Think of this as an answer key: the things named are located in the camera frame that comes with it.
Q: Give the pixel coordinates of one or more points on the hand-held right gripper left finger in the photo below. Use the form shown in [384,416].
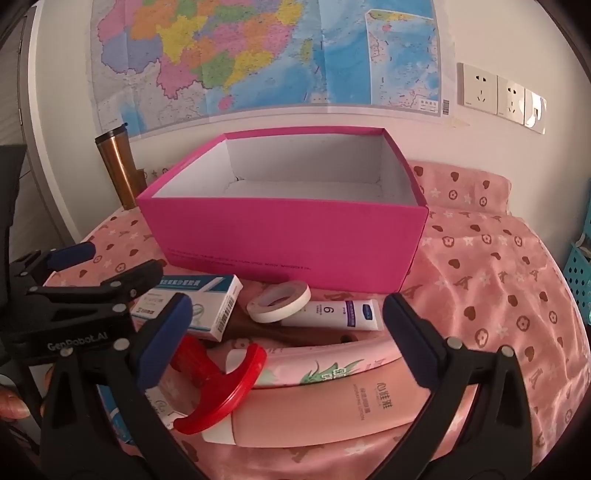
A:
[164,341]

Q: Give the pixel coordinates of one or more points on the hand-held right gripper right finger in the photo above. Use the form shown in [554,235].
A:
[408,339]

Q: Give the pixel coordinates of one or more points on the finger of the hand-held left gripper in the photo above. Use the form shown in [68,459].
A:
[134,277]
[74,253]

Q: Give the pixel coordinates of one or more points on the white blue medicine box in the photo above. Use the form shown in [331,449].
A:
[203,300]

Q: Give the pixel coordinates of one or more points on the small white purple tube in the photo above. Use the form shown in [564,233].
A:
[323,316]

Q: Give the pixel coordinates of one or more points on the large pink lotion tube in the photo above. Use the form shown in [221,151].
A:
[346,415]

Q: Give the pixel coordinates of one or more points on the pink tube with aloe print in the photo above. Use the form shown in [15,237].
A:
[295,369]

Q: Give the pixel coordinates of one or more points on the white tape roll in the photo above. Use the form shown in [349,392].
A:
[300,295]

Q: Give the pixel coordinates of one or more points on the pink cardboard box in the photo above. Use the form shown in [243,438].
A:
[277,240]

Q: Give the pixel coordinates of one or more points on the person's left hand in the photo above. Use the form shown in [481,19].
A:
[11,404]

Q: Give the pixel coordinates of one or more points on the grey door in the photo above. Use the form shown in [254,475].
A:
[44,194]

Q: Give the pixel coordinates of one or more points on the pink printed blanket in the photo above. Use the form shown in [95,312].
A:
[485,300]

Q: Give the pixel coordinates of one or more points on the blue white flat box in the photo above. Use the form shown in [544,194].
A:
[115,415]

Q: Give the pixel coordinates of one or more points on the copper thermos tumbler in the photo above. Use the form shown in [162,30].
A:
[117,170]

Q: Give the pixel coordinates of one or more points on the blue plastic basket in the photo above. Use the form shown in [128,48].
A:
[579,277]

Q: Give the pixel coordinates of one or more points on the masking tape strip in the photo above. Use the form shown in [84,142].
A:
[459,122]

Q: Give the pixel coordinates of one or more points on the colourful wall map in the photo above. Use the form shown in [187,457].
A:
[231,55]

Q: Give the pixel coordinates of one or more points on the white wall socket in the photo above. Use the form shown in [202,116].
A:
[535,111]
[478,87]
[511,99]

